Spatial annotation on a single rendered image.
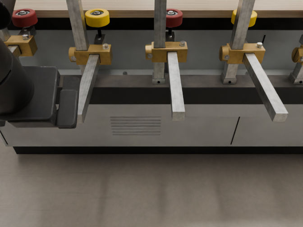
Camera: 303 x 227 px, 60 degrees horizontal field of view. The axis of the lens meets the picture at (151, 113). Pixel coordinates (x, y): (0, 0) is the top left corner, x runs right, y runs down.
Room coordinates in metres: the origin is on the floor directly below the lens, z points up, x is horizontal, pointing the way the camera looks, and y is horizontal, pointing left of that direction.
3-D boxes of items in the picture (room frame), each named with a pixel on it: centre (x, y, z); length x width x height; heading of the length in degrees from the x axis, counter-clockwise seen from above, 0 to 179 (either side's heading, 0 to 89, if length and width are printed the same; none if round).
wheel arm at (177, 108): (0.69, -0.07, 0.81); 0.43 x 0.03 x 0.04; 0
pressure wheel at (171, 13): (0.88, -0.07, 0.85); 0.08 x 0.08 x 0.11
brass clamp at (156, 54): (0.78, -0.05, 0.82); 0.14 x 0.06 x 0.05; 90
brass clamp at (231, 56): (0.78, -0.30, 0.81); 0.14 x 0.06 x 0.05; 90
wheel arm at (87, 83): (0.69, 0.18, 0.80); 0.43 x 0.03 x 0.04; 0
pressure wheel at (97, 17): (0.88, 0.18, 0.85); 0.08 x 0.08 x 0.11
